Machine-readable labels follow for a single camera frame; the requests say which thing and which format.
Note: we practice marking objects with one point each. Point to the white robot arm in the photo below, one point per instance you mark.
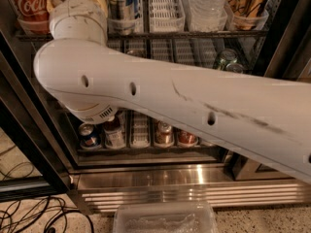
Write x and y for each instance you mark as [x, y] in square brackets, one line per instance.
[263, 119]

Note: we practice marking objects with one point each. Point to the silver blue tall can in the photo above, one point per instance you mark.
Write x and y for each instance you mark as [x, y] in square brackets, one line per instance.
[124, 9]

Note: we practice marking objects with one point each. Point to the red Coca-Cola can top shelf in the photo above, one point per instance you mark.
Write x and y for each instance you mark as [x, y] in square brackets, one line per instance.
[35, 11]

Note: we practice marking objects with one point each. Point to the white top shelf tray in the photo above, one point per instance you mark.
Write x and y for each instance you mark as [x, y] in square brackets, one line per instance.
[166, 16]

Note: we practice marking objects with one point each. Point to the white shelf tray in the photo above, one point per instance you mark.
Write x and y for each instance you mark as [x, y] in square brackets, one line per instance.
[166, 16]
[139, 131]

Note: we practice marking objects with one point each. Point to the red Coke can rear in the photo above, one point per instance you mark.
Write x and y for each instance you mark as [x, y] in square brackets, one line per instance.
[137, 53]

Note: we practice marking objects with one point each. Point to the clear water bottle top shelf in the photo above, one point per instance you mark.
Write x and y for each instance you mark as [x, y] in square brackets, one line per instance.
[207, 15]

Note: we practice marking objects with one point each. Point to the blue Pepsi can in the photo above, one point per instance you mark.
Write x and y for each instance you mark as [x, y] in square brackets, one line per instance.
[89, 136]

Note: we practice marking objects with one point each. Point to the green can rear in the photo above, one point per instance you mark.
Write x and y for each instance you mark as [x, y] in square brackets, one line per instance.
[225, 57]

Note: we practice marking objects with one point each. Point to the green can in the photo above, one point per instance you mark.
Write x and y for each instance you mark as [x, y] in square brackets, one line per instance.
[235, 68]
[225, 57]

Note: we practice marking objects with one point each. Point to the white bottom shelf tray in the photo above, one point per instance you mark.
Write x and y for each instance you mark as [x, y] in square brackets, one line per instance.
[139, 131]

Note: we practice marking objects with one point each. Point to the green can front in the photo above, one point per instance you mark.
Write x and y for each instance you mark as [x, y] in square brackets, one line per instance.
[235, 68]

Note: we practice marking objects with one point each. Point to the copper can front bottom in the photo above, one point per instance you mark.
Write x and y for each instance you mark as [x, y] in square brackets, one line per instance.
[163, 133]

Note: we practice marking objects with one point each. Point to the stainless steel fridge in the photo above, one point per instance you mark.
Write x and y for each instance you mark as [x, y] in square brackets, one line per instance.
[101, 179]

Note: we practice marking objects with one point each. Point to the red can front bottom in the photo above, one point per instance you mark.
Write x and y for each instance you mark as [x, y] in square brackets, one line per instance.
[186, 138]

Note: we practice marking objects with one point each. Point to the brown juice bottle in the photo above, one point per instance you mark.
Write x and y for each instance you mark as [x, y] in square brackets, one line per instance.
[113, 132]

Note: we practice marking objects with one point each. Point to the clear plastic bin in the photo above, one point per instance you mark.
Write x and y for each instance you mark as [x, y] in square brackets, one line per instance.
[171, 217]

